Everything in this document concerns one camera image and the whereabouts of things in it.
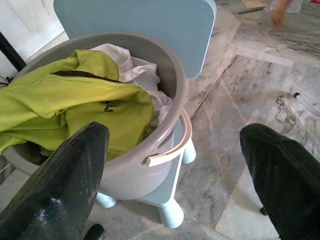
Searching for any grey plastic bucket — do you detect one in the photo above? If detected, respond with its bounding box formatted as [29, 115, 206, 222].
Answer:
[3, 31, 193, 201]

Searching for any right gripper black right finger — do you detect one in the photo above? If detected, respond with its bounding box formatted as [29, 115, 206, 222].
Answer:
[239, 122, 320, 240]

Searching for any lime green garment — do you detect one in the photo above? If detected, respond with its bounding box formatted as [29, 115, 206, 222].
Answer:
[0, 49, 155, 161]

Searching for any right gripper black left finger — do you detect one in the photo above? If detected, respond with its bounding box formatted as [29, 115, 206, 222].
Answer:
[0, 121, 110, 240]

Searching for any white garment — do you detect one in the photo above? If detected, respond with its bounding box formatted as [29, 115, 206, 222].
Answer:
[88, 43, 174, 127]

